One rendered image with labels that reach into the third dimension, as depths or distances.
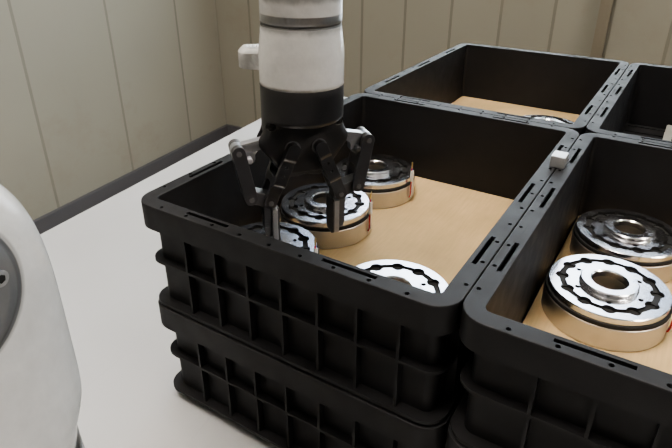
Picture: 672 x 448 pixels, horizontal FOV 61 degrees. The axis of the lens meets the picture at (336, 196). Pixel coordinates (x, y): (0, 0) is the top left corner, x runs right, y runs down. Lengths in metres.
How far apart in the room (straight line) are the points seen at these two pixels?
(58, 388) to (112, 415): 0.39
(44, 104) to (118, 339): 1.70
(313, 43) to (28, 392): 0.33
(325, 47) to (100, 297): 0.49
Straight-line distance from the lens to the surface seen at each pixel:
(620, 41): 2.43
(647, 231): 0.66
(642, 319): 0.53
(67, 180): 2.49
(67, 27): 2.42
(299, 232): 0.59
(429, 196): 0.74
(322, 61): 0.48
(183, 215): 0.49
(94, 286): 0.85
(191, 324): 0.56
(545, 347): 0.37
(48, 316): 0.25
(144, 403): 0.66
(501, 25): 2.47
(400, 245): 0.63
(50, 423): 0.27
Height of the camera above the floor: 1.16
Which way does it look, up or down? 26 degrees down
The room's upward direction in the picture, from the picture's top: straight up
